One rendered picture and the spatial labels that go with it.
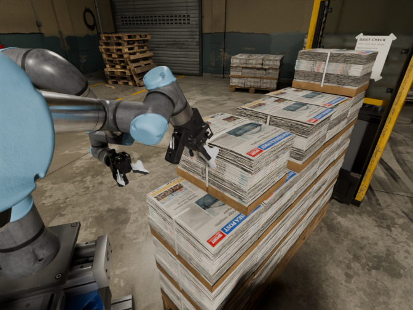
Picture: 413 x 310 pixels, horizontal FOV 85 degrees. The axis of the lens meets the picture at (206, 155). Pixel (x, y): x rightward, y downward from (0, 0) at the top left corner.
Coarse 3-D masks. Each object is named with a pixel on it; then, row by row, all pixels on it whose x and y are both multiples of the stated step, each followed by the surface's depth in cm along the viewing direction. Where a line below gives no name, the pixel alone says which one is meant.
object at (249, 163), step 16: (256, 128) 90; (272, 128) 90; (224, 144) 77; (240, 144) 76; (256, 144) 76; (272, 144) 77; (288, 144) 84; (224, 160) 77; (240, 160) 72; (256, 160) 69; (272, 160) 79; (224, 176) 79; (240, 176) 74; (256, 176) 75; (272, 176) 85; (224, 192) 82; (240, 192) 76; (256, 192) 79
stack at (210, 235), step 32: (320, 160) 125; (160, 192) 91; (192, 192) 91; (288, 192) 103; (320, 192) 151; (160, 224) 91; (192, 224) 76; (224, 224) 76; (256, 224) 85; (288, 224) 119; (160, 256) 104; (192, 256) 79; (224, 256) 75; (256, 256) 99; (288, 256) 148; (192, 288) 90; (224, 288) 85; (256, 288) 118
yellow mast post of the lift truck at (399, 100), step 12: (408, 60) 147; (408, 72) 148; (396, 84) 155; (408, 84) 150; (396, 96) 156; (396, 108) 158; (384, 120) 167; (384, 132) 168; (372, 144) 178; (384, 144) 171; (372, 156) 179; (372, 168) 182; (360, 180) 193; (360, 192) 195
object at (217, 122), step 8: (208, 120) 97; (216, 120) 97; (224, 120) 98; (232, 120) 98; (240, 120) 98; (208, 128) 89; (216, 128) 90; (224, 128) 90; (184, 152) 91; (184, 160) 93; (192, 160) 89; (200, 160) 86; (184, 168) 95; (192, 168) 91; (200, 168) 87; (200, 176) 89
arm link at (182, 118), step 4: (188, 104) 62; (184, 108) 68; (188, 108) 62; (184, 112) 61; (188, 112) 62; (192, 112) 65; (172, 116) 61; (176, 116) 61; (180, 116) 61; (184, 116) 62; (188, 116) 63; (172, 120) 62; (176, 120) 62; (180, 120) 62; (184, 120) 62; (188, 120) 63; (172, 124) 64; (176, 124) 63; (180, 124) 63
